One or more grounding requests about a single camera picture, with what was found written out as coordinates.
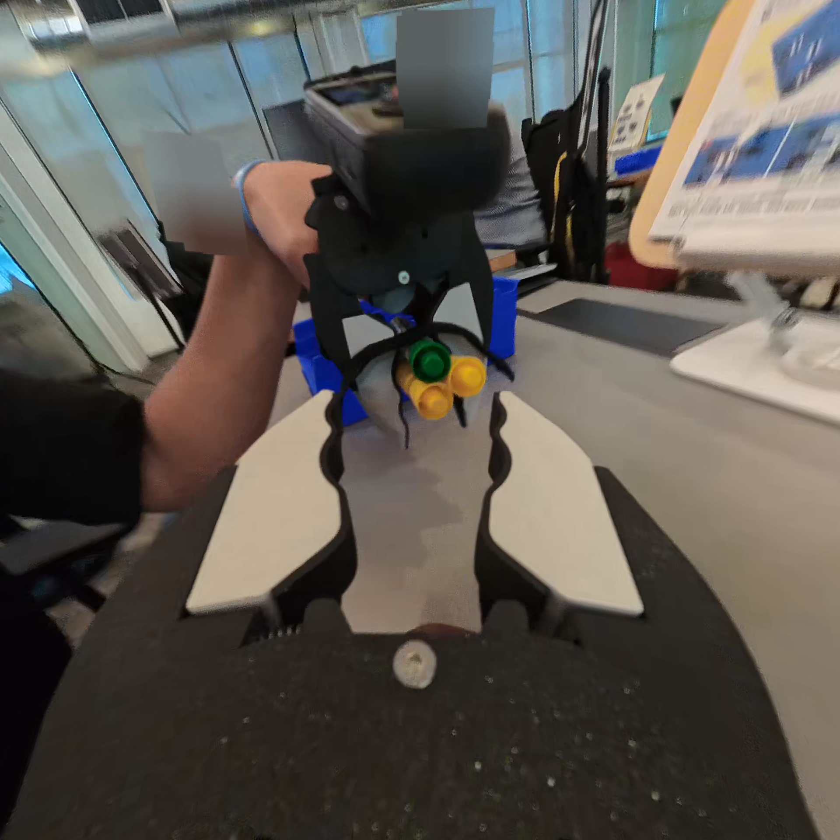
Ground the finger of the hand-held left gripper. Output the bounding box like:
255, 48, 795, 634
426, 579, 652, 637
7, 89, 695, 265
340, 314, 413, 452
438, 289, 516, 429

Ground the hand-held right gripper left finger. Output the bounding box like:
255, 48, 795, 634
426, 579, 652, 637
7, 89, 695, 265
185, 388, 358, 618

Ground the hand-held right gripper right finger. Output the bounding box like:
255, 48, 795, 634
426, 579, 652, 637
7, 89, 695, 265
474, 390, 645, 619

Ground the black hook-and-loop strap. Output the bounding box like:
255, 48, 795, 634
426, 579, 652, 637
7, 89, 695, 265
340, 320, 517, 454

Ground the green white dry-erase marker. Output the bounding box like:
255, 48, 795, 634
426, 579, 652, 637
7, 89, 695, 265
408, 338, 454, 385

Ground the person's left forearm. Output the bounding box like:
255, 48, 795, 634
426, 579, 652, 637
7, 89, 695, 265
140, 230, 312, 514

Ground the black desk pad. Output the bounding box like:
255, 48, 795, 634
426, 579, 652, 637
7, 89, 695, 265
533, 297, 726, 361

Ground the blue plastic bin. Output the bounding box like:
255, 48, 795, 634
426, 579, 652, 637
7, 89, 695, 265
290, 274, 521, 426

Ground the light blue wristband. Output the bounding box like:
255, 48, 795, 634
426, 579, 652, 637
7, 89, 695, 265
231, 159, 270, 240

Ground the black yellow backpack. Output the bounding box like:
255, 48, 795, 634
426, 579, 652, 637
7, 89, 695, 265
521, 66, 618, 284

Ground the red bag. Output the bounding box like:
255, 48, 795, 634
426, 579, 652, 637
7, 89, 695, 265
602, 239, 680, 293

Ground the person's black shirt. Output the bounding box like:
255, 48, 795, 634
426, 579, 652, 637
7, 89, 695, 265
0, 366, 148, 840

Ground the grey screen on stand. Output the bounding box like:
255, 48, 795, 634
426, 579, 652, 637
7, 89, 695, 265
97, 222, 185, 303

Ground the small blue bin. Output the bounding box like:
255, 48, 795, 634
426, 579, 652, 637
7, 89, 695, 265
613, 144, 664, 177

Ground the white stand base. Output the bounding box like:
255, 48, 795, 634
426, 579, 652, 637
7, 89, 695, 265
668, 272, 840, 426

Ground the white card on stand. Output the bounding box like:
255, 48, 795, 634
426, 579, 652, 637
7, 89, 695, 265
607, 74, 665, 155

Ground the wooden board with printed sheet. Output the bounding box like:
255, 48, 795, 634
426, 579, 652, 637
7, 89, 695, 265
626, 0, 840, 273

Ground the silver ventilation duct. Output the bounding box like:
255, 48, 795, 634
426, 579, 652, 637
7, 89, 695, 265
0, 0, 395, 70

